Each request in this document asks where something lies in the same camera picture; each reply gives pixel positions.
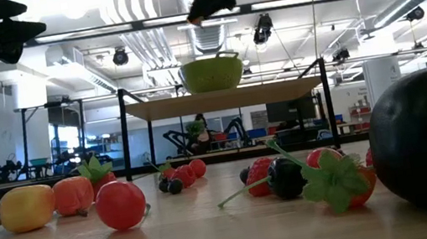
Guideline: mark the green plastic colander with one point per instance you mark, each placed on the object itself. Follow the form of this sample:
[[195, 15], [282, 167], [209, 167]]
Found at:
[[211, 73]]

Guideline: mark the black background robot arm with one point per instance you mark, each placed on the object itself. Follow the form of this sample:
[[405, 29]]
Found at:
[[238, 126], [176, 140]]

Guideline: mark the overhead LED light bar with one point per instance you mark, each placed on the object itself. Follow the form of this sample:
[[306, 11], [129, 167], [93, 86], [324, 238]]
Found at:
[[245, 8]]

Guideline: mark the black ceiling spotlight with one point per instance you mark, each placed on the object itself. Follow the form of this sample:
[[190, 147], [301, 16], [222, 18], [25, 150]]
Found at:
[[120, 57], [416, 13], [341, 54]]

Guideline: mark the wooden shelf riser black legs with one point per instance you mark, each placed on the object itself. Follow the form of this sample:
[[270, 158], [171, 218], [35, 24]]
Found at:
[[219, 100]]

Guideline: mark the green background plant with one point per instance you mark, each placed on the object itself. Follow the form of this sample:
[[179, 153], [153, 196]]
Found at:
[[194, 127]]

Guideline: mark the black monitor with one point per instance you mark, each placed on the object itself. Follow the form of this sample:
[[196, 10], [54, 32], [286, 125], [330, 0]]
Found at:
[[290, 110]]

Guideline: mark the red laptop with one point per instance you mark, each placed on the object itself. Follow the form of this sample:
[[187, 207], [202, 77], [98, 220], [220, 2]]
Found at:
[[220, 136]]

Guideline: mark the person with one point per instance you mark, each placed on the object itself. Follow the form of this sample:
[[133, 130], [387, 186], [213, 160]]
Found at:
[[204, 140]]

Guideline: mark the blue storage bin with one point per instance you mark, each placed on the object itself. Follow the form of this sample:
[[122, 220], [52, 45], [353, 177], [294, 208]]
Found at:
[[257, 133]]

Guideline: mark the red storage bin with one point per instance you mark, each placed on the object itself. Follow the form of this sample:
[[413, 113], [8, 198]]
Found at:
[[275, 129]]

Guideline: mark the orange toy peach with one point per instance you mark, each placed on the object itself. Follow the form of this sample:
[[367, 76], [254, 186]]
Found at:
[[73, 195]]

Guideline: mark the yellow-orange toy peach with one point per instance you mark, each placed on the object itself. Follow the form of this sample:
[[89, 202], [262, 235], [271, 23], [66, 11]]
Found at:
[[25, 209]]

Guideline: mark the red toy strawberry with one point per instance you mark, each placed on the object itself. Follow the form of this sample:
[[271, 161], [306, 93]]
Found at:
[[336, 186], [168, 173], [105, 181]]

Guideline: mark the white pillar with sign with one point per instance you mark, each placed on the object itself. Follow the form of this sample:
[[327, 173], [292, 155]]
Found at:
[[381, 77]]

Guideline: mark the red toy raspberry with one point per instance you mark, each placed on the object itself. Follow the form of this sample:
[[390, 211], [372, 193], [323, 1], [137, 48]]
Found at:
[[369, 157], [184, 175], [258, 178]]

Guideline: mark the toy blueberry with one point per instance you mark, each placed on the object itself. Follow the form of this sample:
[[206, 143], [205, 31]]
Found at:
[[175, 186], [244, 176], [163, 185]]

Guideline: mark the black toy cherry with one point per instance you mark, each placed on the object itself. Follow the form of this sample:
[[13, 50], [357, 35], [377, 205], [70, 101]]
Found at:
[[288, 178]]

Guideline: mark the black overhead camera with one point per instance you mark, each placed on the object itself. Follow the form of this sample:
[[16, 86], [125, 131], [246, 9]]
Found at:
[[263, 27]]

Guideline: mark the black background workstation frame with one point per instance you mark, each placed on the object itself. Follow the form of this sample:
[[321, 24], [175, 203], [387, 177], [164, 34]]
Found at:
[[25, 139]]

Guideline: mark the black aluminium frame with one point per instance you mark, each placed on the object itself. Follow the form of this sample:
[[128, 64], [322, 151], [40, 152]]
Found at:
[[219, 159]]

